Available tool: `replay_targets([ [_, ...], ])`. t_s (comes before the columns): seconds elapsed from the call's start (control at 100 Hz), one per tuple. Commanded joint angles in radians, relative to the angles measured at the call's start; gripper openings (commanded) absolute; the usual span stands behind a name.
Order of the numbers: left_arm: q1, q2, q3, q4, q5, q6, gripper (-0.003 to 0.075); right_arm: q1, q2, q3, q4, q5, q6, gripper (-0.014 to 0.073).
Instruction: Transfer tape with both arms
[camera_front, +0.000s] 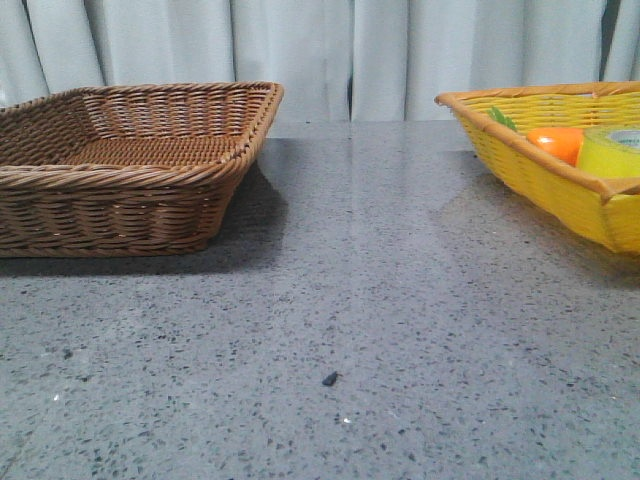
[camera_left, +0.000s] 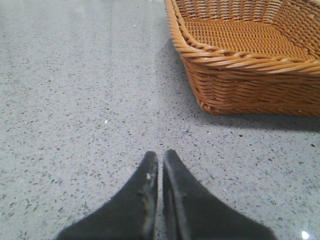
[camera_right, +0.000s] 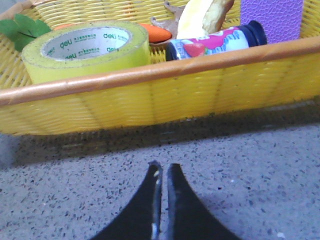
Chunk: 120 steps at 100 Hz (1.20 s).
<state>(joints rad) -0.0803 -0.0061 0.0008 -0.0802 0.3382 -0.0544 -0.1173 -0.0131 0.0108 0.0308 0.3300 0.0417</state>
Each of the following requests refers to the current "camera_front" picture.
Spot yellow tape roll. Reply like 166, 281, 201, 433
577, 126, 639, 178

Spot small black debris piece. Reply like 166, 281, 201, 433
322, 371, 339, 386

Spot white curtain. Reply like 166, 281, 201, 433
1, 0, 639, 122

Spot brown wicker basket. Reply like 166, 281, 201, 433
1, 81, 284, 257

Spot orange toy carrot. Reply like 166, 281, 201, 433
484, 106, 584, 168

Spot yellow wicker basket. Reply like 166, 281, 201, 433
435, 81, 639, 254

